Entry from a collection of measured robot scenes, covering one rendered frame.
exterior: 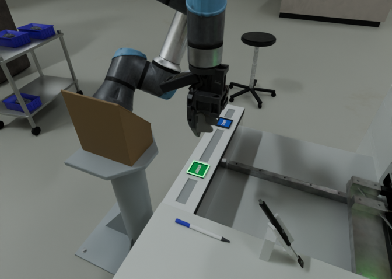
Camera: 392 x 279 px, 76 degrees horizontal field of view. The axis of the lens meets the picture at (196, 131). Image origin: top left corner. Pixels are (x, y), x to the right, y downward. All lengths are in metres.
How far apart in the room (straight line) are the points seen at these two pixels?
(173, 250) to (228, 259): 0.12
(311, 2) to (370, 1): 1.09
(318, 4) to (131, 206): 5.95
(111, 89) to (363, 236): 0.89
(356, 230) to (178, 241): 0.50
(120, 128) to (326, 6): 6.01
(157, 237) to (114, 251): 1.12
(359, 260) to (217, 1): 0.70
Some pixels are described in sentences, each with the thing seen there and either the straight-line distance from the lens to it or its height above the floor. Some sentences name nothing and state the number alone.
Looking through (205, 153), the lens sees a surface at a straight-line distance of 0.84.
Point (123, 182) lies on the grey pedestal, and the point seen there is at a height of 0.69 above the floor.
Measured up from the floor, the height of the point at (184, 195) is 0.96.
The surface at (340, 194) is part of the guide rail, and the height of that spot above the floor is 0.85.
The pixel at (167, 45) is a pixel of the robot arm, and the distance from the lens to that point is 0.98.
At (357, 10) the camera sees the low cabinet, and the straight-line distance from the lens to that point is 6.63.
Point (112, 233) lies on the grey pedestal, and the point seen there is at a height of 0.02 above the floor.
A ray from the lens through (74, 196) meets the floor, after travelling 2.12.
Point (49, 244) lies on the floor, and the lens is 1.96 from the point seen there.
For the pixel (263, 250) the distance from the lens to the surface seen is 0.60.
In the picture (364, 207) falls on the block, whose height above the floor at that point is 0.90.
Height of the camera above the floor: 1.53
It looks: 38 degrees down
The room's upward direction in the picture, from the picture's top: straight up
